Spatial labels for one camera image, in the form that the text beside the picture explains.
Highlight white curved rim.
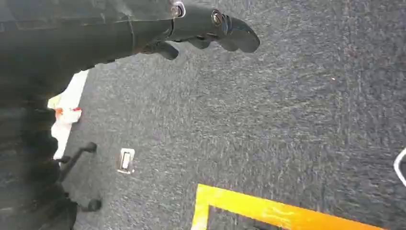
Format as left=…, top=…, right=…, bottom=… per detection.
left=393, top=147, right=406, bottom=188

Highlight ribbed grey left arm sleeve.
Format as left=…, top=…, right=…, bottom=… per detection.
left=0, top=106, right=79, bottom=230

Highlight white tag with red marks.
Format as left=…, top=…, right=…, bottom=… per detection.
left=54, top=107, right=83, bottom=125

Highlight white floor socket plate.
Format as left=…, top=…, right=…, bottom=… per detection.
left=117, top=148, right=136, bottom=175

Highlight white board strip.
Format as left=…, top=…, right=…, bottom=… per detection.
left=47, top=69, right=90, bottom=160

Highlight yellow floor tape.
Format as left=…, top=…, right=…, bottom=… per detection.
left=191, top=184, right=386, bottom=230

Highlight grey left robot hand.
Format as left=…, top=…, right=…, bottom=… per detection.
left=0, top=0, right=261, bottom=109

